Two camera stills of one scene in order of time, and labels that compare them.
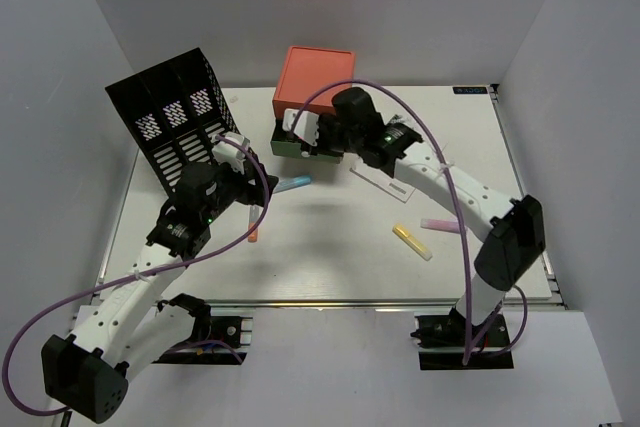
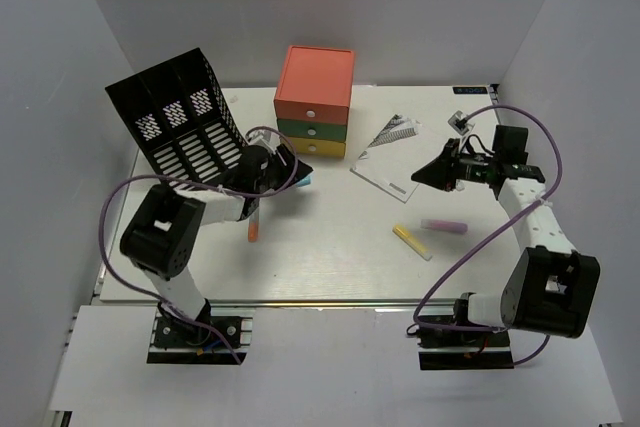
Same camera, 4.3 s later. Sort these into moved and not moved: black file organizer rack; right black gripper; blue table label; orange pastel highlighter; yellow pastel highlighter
Moved: right black gripper
Not moved: black file organizer rack; yellow pastel highlighter; blue table label; orange pastel highlighter
